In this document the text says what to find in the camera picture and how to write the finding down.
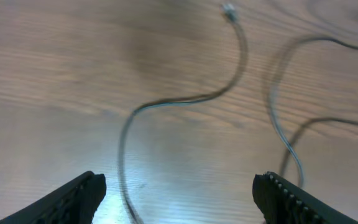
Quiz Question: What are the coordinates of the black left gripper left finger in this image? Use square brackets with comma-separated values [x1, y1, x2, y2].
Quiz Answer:
[0, 171, 107, 224]

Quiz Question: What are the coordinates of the thick black cable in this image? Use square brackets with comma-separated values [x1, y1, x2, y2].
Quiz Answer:
[116, 2, 358, 224]

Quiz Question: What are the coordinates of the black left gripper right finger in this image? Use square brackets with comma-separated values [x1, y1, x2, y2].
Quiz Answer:
[252, 172, 358, 224]

